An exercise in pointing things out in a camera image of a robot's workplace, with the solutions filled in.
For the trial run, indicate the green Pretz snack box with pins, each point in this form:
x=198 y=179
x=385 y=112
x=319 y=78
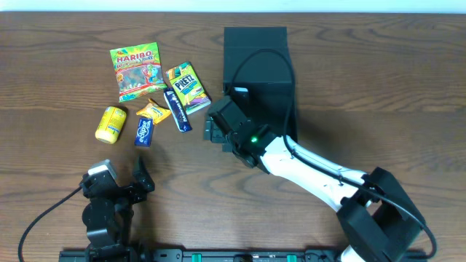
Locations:
x=188 y=87

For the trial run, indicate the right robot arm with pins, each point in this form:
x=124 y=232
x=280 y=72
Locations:
x=377 y=216

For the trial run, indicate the yellow Mentos gum bottle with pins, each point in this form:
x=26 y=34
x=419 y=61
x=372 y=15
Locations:
x=110 y=125

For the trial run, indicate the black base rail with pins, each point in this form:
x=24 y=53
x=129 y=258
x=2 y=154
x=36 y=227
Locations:
x=178 y=255

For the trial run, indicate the dark blue chocolate bar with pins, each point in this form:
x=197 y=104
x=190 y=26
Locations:
x=179 y=115

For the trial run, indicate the black gift box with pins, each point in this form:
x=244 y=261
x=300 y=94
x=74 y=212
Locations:
x=258 y=58

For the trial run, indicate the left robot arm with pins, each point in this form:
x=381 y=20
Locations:
x=109 y=214

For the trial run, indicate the blue Eclipse gum pack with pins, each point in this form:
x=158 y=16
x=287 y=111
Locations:
x=144 y=132

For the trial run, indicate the Haribo gummy candy bag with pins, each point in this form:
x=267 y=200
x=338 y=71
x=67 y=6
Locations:
x=138 y=70

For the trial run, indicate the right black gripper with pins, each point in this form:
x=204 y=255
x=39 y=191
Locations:
x=212 y=129

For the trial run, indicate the small orange snack packet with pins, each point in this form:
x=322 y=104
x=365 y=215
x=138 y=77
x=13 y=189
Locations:
x=154 y=111

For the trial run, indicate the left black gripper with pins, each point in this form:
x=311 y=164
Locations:
x=121 y=193

